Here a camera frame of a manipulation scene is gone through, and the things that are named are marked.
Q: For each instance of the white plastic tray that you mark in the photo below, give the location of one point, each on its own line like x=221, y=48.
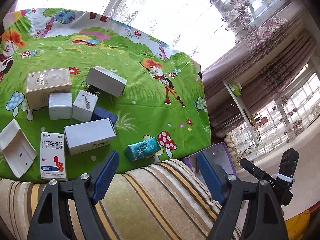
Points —
x=15, y=150

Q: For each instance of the pink heavy curtain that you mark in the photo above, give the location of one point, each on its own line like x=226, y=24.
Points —
x=250, y=62

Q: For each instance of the cartoon printed green cloth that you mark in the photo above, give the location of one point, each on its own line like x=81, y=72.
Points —
x=140, y=87

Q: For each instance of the plain white long box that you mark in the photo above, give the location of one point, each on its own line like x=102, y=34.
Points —
x=87, y=135

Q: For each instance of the floral sheer curtain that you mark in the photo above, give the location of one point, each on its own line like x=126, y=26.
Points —
x=292, y=115

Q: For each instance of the small green packet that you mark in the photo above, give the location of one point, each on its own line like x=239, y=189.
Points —
x=235, y=88

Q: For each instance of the navy blue box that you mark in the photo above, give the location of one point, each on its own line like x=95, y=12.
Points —
x=103, y=116

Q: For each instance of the white medicine box orange figure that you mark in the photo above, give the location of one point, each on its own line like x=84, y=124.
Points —
x=52, y=155

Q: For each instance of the small white taped box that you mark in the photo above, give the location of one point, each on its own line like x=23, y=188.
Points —
x=60, y=106

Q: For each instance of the purple cardboard box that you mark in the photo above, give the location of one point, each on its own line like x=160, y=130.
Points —
x=220, y=155

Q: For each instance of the teal tissue packet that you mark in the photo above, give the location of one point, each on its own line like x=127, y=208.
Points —
x=142, y=150

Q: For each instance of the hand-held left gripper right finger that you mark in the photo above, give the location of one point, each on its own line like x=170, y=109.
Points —
x=210, y=177

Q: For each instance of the white lace curtain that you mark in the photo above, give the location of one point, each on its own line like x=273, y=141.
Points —
x=175, y=12

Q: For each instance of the black binder clip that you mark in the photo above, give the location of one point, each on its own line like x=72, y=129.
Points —
x=91, y=90

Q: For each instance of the yellow cloth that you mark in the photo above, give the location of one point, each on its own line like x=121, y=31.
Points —
x=298, y=221

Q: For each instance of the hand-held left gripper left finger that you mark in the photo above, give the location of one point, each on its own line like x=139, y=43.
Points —
x=106, y=177

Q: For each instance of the grey-white open box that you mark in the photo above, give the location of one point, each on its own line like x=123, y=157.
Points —
x=105, y=80

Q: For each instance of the striped beige blanket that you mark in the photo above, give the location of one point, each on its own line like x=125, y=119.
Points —
x=150, y=205

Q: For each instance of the small saxophone print box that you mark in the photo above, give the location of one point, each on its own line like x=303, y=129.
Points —
x=82, y=107

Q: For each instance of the large beige box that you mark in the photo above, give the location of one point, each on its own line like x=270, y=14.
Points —
x=45, y=90

